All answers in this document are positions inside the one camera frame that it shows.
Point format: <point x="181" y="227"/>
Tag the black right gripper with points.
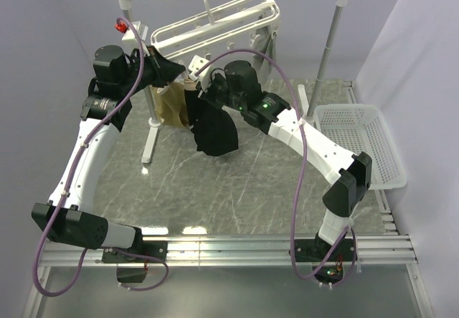
<point x="216" y="79"/>

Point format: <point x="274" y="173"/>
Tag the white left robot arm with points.
<point x="67" y="217"/>

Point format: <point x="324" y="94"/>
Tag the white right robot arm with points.
<point x="348" y="174"/>

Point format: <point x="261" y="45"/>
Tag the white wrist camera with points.
<point x="129" y="39"/>
<point x="200" y="71"/>

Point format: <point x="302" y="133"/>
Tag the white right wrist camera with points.
<point x="200" y="71"/>

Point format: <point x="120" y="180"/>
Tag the khaki underwear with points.
<point x="170" y="105"/>

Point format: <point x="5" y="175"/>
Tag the aluminium mounting rail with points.
<point x="272" y="250"/>

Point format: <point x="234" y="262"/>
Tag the grey hanging underwear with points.
<point x="265" y="57"/>

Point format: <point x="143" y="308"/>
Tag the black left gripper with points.
<point x="165" y="69"/>

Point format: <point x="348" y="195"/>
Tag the black underwear beige waistband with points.
<point x="214" y="131"/>

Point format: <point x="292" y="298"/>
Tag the white clip hanger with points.
<point x="258" y="20"/>

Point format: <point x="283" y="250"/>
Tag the white plastic basket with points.
<point x="361" y="127"/>

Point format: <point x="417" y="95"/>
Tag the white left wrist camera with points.
<point x="129" y="39"/>

